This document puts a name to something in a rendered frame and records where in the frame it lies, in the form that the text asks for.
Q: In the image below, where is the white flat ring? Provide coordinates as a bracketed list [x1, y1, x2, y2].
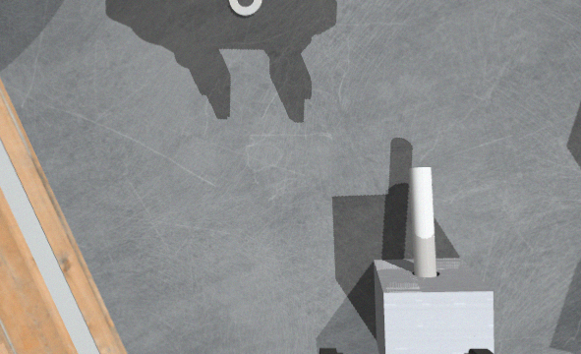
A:
[229, 0, 262, 16]

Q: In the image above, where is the light grey block with hole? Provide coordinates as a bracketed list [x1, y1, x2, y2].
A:
[374, 258, 494, 354]

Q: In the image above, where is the white cylindrical pin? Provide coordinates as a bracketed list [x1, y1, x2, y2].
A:
[409, 167, 436, 277]

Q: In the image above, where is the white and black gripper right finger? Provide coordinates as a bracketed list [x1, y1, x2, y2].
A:
[464, 348, 493, 354]

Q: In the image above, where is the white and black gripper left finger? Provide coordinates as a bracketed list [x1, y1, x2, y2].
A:
[320, 348, 343, 354]

